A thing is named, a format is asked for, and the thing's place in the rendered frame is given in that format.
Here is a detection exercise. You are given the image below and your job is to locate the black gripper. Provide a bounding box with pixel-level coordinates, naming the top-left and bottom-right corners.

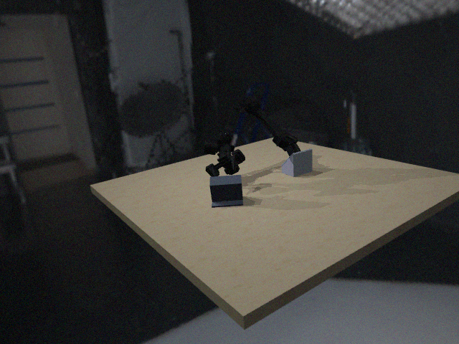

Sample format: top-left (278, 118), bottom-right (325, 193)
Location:
top-left (206, 149), bottom-right (245, 177)

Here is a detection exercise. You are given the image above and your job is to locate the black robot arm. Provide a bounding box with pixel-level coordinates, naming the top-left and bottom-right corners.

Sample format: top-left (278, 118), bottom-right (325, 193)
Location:
top-left (203, 96), bottom-right (301, 175)

